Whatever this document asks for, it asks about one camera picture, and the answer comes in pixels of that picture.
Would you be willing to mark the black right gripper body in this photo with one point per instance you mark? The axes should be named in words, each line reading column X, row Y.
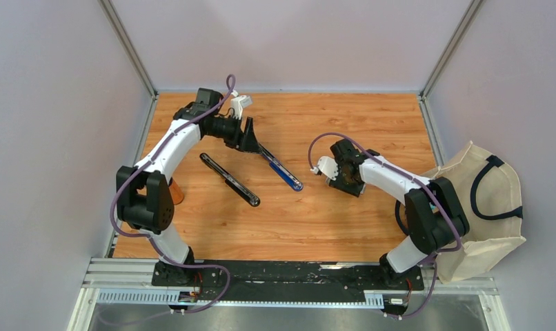
column 341, row 172

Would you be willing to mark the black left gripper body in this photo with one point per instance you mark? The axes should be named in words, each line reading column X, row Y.
column 227, row 130

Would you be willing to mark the blue stapler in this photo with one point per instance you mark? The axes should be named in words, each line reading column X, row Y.
column 282, row 171

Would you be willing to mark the black stapler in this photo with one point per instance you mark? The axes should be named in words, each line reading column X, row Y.
column 247, row 195

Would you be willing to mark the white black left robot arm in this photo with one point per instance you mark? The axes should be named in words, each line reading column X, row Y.
column 143, row 199

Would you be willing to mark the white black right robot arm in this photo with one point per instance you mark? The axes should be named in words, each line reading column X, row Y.
column 434, row 215

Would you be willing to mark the orange round object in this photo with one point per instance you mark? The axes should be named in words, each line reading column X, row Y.
column 176, row 192

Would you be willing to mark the beige tote bag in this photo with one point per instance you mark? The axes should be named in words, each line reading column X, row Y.
column 489, row 191

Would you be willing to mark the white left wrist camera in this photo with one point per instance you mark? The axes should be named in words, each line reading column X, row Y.
column 238, row 103

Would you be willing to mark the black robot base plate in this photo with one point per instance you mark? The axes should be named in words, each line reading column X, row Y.
column 285, row 281

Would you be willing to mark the aluminium frame rail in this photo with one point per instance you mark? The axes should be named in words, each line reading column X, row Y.
column 128, row 281

